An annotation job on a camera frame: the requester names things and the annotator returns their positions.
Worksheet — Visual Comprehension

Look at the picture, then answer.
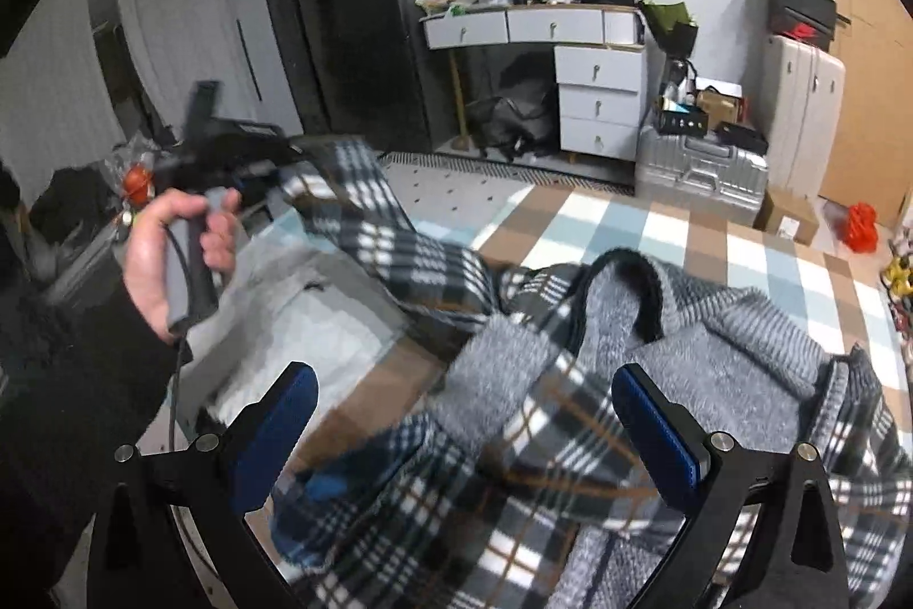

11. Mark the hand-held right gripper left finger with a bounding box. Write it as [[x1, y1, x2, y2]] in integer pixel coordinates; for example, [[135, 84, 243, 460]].
[[89, 361, 320, 609]]

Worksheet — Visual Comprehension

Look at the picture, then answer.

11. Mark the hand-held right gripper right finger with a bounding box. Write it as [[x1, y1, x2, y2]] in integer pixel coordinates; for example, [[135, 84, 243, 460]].
[[611, 362, 850, 609]]

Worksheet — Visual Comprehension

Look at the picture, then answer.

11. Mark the plaid fleece jacket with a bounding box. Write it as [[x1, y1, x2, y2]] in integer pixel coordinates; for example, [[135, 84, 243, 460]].
[[274, 136, 903, 609]]

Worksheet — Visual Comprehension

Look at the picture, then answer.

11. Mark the person's left forearm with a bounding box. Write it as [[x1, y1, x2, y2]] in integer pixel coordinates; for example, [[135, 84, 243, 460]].
[[0, 295, 179, 609]]

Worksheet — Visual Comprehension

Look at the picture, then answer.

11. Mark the person's left hand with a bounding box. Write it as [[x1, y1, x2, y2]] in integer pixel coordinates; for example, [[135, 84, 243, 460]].
[[123, 188, 240, 345]]

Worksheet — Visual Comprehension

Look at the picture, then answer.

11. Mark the orange round toy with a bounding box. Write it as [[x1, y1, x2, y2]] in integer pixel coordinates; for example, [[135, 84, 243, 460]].
[[123, 167, 156, 205]]

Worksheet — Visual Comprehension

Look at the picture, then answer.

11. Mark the white duvet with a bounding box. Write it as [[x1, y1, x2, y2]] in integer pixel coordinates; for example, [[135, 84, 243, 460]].
[[175, 209, 422, 431]]

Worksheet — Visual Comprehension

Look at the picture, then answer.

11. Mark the dark grey cabinet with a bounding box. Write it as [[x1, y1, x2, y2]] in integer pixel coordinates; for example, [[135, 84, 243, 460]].
[[317, 0, 458, 154]]

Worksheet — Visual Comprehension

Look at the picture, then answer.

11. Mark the checkered blanket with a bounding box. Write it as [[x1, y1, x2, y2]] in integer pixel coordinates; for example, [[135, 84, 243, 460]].
[[214, 181, 907, 439]]

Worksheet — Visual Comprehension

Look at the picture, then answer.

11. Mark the brown cardboard box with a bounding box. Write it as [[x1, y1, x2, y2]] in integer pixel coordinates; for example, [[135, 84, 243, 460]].
[[754, 188, 820, 245]]

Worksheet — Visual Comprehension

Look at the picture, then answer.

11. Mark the silver suitcase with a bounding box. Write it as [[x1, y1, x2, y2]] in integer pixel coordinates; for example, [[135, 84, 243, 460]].
[[635, 124, 770, 225]]

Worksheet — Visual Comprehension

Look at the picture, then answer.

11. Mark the black duffel bag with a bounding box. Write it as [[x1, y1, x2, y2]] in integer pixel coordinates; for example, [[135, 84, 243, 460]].
[[463, 49, 561, 160]]

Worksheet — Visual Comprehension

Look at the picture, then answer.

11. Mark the orange plastic bag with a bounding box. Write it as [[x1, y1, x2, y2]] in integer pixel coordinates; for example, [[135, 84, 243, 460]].
[[827, 202, 878, 253]]

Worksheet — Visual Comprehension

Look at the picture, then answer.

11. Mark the small black box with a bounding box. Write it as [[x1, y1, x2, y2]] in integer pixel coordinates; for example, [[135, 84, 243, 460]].
[[656, 110, 707, 135]]

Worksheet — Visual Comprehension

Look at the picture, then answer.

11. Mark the small cardboard box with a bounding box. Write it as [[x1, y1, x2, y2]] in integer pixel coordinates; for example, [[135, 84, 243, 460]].
[[695, 88, 743, 132]]

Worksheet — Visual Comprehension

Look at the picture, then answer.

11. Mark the white dressing table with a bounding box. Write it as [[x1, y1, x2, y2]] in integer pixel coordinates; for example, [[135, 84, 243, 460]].
[[421, 4, 650, 168]]

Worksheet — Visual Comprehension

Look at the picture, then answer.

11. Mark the white cabinet by door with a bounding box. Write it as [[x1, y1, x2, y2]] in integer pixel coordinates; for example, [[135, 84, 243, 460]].
[[743, 34, 846, 203]]

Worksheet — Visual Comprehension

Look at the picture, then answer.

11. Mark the wooden door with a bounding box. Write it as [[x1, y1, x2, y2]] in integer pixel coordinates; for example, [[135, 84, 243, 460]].
[[799, 0, 913, 217]]

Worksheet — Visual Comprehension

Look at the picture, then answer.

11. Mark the green and black bag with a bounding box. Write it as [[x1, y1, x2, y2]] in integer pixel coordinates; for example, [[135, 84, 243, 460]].
[[638, 0, 700, 57]]

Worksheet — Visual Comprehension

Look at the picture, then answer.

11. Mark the black shoe box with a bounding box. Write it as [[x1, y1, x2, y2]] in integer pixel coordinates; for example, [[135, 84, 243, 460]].
[[766, 0, 837, 43]]

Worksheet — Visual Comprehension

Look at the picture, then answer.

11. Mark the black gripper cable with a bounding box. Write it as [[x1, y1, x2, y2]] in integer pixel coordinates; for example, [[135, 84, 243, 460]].
[[165, 327, 195, 449]]

